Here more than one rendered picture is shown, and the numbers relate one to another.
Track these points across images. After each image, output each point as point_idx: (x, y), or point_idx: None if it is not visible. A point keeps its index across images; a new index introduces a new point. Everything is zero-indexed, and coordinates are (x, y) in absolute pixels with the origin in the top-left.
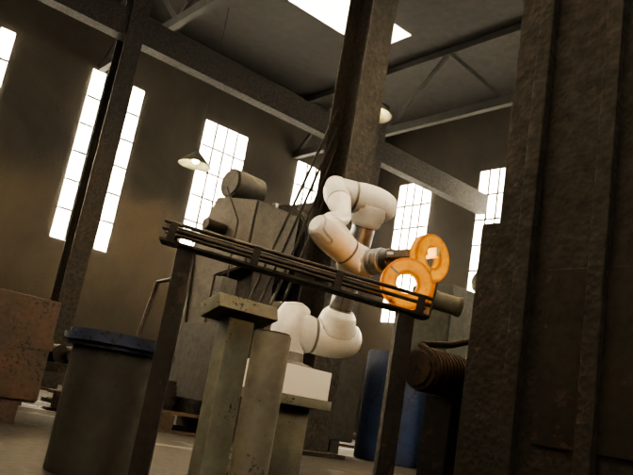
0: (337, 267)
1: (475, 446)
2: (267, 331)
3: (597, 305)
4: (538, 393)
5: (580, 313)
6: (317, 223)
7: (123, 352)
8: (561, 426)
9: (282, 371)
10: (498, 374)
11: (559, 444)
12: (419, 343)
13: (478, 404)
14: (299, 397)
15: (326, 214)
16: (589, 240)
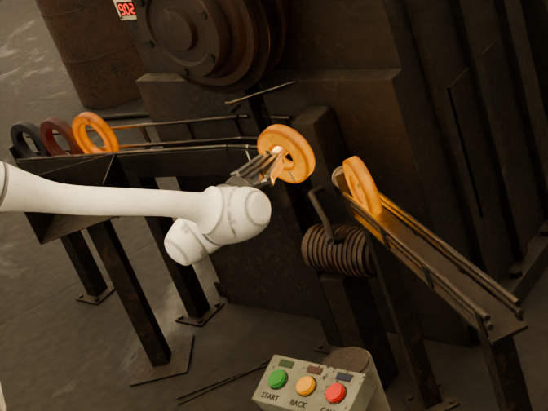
0: (197, 256)
1: None
2: (369, 358)
3: (489, 91)
4: (476, 180)
5: (475, 104)
6: (266, 205)
7: None
8: (492, 187)
9: None
10: (449, 192)
11: (494, 200)
12: (334, 240)
13: (448, 227)
14: None
15: (184, 196)
16: (458, 46)
